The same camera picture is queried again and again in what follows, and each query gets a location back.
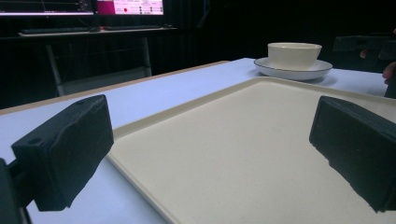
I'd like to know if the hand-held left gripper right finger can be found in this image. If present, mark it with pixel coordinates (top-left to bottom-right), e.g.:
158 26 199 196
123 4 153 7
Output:
308 95 396 214

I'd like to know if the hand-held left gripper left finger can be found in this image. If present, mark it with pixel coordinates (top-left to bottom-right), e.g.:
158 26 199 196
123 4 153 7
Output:
10 94 115 212

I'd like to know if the white plate with dark rim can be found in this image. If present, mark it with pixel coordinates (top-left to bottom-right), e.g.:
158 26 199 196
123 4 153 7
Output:
253 57 333 82

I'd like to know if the cream ceramic bowl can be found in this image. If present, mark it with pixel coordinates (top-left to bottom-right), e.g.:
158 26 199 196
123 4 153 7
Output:
267 42 323 72

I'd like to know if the desk with metal legs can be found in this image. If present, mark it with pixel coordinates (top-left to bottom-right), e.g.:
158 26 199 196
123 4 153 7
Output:
17 26 179 97

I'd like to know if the beige plastic tray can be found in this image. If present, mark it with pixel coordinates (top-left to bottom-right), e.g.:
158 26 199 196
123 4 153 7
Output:
106 76 396 224

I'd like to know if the black keyboard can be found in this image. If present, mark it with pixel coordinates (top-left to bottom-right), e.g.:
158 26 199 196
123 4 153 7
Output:
19 27 92 35

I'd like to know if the computer monitor with dark screen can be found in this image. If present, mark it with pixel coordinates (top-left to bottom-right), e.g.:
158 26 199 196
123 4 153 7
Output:
0 0 95 17

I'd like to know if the computer monitor with pink screen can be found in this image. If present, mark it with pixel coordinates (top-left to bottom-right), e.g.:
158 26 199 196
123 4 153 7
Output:
95 0 165 16

